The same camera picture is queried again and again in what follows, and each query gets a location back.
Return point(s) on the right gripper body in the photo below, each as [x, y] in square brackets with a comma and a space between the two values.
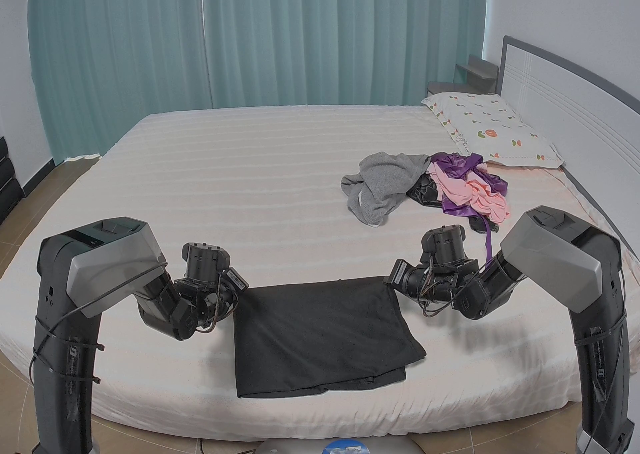
[405, 282]

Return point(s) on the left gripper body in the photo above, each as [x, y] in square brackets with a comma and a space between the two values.
[230, 292]

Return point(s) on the black T-shirt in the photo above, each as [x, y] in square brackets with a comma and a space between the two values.
[325, 337]

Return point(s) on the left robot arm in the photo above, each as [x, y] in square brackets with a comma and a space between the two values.
[100, 262]

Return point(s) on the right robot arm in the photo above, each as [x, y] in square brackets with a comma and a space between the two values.
[550, 252]

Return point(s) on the pile of clothes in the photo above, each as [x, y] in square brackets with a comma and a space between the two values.
[465, 192]

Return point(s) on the bed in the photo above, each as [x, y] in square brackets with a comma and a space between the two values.
[225, 182]

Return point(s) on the grey garment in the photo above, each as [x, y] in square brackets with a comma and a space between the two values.
[382, 182]

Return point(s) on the white printed pillow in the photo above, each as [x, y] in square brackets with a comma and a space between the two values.
[492, 126]

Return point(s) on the grey bedside table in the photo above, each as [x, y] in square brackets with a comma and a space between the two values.
[470, 74]

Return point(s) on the black chest of drawers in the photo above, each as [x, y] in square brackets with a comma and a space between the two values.
[7, 182]

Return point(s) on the blue-green curtain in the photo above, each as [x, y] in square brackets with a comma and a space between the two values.
[345, 16]
[120, 41]

